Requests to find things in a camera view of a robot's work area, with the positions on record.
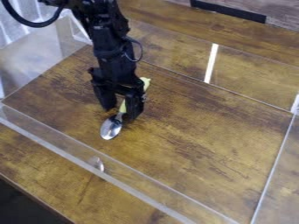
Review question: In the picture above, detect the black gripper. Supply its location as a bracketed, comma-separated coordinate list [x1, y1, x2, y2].
[88, 40, 146, 123]

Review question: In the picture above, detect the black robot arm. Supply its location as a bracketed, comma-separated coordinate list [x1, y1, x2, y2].
[38, 0, 146, 121]

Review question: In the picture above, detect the clear acrylic enclosure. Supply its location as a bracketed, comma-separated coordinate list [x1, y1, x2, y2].
[0, 2, 299, 224]

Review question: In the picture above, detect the green handled metal spoon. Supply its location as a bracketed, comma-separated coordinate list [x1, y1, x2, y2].
[99, 77, 151, 140]

